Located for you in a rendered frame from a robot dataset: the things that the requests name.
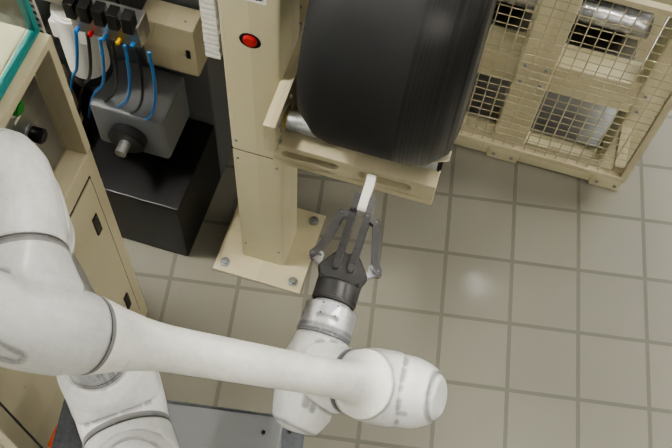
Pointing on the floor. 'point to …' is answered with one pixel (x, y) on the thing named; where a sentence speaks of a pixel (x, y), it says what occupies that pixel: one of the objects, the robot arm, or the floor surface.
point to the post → (259, 89)
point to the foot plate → (297, 262)
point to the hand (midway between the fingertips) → (366, 195)
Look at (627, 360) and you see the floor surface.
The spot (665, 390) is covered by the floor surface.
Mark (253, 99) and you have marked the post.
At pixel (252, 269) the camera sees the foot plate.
